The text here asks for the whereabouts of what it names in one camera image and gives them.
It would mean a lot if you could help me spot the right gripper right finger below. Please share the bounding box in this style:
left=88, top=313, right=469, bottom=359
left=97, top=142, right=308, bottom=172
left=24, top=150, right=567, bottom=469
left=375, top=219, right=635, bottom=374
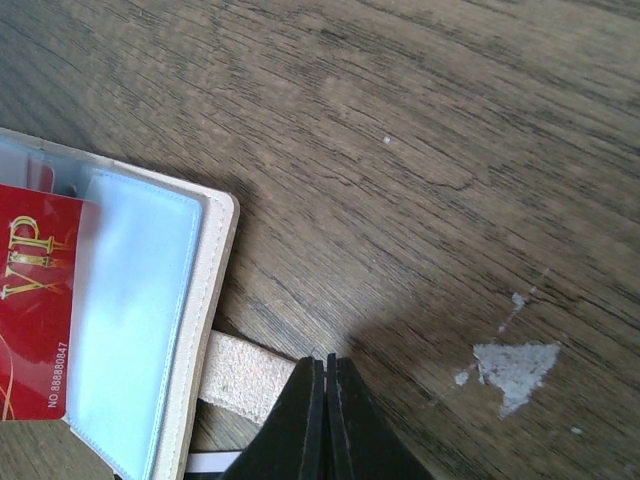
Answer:
left=325, top=354, right=433, bottom=480

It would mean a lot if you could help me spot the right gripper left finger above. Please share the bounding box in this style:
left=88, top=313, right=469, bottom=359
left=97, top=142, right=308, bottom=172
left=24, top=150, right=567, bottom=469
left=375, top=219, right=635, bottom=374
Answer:
left=222, top=357, right=324, bottom=480

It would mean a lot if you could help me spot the beige leather card holder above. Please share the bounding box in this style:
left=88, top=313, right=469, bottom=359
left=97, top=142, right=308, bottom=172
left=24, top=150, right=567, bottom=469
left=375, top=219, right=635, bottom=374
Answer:
left=1, top=129, right=292, bottom=479

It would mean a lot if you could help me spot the red card gold vip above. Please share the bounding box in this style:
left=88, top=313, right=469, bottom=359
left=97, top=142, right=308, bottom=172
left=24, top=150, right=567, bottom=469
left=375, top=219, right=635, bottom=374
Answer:
left=1, top=185, right=100, bottom=422

